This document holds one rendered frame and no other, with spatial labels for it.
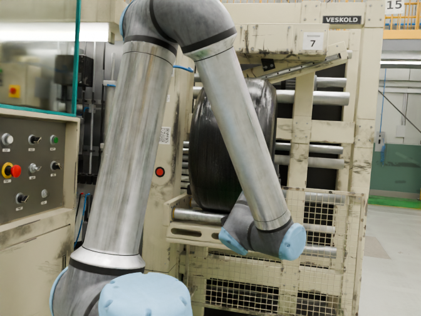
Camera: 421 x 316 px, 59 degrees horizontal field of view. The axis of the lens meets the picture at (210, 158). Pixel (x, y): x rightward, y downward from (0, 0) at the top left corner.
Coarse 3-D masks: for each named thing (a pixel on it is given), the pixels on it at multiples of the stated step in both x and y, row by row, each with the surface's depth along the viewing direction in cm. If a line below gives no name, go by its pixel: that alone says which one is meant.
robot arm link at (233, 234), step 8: (232, 208) 103; (240, 208) 100; (248, 208) 99; (232, 216) 100; (240, 216) 98; (248, 216) 97; (224, 224) 100; (232, 224) 98; (240, 224) 96; (248, 224) 94; (224, 232) 97; (232, 232) 96; (240, 232) 95; (224, 240) 97; (232, 240) 95; (240, 240) 95; (232, 248) 99; (240, 248) 95; (248, 248) 95
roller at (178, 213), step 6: (174, 210) 153; (180, 210) 152; (186, 210) 152; (192, 210) 152; (198, 210) 152; (174, 216) 153; (180, 216) 152; (186, 216) 151; (192, 216) 151; (198, 216) 150; (204, 216) 150; (210, 216) 149; (216, 216) 149; (222, 216) 148; (210, 222) 150; (216, 222) 149
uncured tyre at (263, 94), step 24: (264, 96) 139; (192, 120) 140; (264, 120) 134; (192, 144) 138; (216, 144) 134; (192, 168) 139; (216, 168) 135; (192, 192) 148; (216, 192) 140; (240, 192) 137
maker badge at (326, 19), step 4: (324, 16) 199; (328, 16) 199; (332, 16) 198; (336, 16) 198; (340, 16) 197; (344, 16) 197; (348, 16) 197; (352, 16) 196; (356, 16) 196; (360, 16) 195; (324, 20) 199; (328, 20) 199; (332, 20) 198; (336, 20) 198; (340, 20) 198; (344, 20) 197; (348, 20) 197; (352, 20) 196; (356, 20) 196; (360, 20) 196
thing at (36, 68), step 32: (0, 0) 108; (32, 0) 121; (64, 0) 138; (0, 32) 109; (32, 32) 122; (64, 32) 139; (0, 64) 110; (32, 64) 123; (64, 64) 140; (0, 96) 111; (32, 96) 124; (64, 96) 142
